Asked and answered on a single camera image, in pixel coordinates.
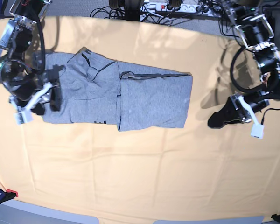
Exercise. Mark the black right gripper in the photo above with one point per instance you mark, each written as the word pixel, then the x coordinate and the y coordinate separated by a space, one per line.
pixel 24 93

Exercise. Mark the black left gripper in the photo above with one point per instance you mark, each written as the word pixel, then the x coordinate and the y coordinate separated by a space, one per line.
pixel 235 111

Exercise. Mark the grey t-shirt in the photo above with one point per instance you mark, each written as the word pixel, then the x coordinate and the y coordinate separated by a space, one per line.
pixel 99 90

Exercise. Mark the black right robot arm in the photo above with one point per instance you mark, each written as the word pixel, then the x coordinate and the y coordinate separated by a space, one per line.
pixel 25 17

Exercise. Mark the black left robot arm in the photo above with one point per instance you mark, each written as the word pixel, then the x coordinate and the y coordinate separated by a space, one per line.
pixel 256 35

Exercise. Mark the yellow table cloth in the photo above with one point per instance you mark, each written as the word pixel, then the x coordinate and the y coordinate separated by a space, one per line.
pixel 138 177

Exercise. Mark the white power strip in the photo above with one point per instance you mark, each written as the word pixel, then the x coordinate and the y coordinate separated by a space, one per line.
pixel 164 9

